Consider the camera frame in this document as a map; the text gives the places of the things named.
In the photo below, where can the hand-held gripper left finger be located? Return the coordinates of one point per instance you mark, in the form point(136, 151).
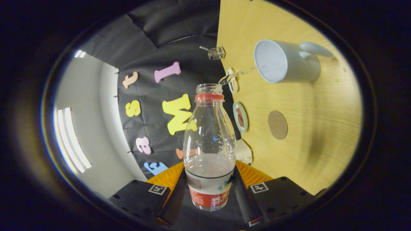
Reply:
point(175, 205)

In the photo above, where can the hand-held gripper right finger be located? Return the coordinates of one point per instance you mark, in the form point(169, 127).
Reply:
point(247, 205)

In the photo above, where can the clear plastic bottle red label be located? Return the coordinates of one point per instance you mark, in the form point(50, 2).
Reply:
point(208, 179)

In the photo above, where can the brown round coaster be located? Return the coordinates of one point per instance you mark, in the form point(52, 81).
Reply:
point(277, 125)

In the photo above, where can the white cup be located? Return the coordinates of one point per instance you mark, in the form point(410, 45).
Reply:
point(289, 64)

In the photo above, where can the white toaster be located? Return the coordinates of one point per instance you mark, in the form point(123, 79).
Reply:
point(244, 154)

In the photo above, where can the pale green plate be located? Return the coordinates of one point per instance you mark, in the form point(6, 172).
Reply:
point(245, 123)

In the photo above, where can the brown meat piece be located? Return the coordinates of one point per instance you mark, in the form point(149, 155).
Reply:
point(239, 112)
point(241, 122)

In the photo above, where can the wooden table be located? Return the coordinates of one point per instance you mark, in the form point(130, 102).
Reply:
point(321, 112)

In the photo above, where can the white divided sauce dish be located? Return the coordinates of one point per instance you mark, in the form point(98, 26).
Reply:
point(233, 85)

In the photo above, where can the long ceiling light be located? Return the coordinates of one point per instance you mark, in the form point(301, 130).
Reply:
point(72, 141)

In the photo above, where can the small clear glass holder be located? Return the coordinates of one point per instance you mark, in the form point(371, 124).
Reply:
point(216, 53)

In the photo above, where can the small ceiling light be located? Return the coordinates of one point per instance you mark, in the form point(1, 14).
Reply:
point(80, 54)

